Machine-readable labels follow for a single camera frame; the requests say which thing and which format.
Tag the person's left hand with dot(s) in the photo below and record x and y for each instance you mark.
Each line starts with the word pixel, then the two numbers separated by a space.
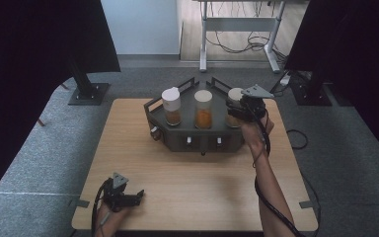
pixel 113 217

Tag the black corner shelf rack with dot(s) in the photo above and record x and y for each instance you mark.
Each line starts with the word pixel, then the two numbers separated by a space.
pixel 187 135

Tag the person's right hand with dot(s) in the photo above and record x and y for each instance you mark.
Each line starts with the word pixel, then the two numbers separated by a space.
pixel 256 135

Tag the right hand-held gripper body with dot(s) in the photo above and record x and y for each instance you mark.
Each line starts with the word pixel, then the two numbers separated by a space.
pixel 253 107

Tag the brown wooden stick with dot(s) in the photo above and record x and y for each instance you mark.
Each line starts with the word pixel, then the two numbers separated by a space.
pixel 64 86
pixel 41 122

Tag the spice jar with spouted lid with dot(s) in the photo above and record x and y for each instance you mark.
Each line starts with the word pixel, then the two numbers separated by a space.
pixel 172 105

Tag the white power plug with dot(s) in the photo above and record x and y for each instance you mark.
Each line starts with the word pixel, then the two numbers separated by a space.
pixel 285 80

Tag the spice jar with orange powder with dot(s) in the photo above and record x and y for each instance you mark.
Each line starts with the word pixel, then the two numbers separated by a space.
pixel 203 112

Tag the black metal stand base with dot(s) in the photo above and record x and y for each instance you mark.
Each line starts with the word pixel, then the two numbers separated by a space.
pixel 89 94
pixel 312 95

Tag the white metal desk frame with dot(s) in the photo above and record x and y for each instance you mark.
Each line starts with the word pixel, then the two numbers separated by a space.
pixel 240 24

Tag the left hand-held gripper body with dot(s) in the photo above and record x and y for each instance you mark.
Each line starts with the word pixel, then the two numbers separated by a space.
pixel 115 194

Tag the grey tape strip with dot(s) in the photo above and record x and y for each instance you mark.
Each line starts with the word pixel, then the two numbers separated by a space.
pixel 307 204
pixel 80 203

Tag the large black curtain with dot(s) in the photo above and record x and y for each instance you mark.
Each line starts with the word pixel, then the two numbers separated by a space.
pixel 29 65
pixel 352 49

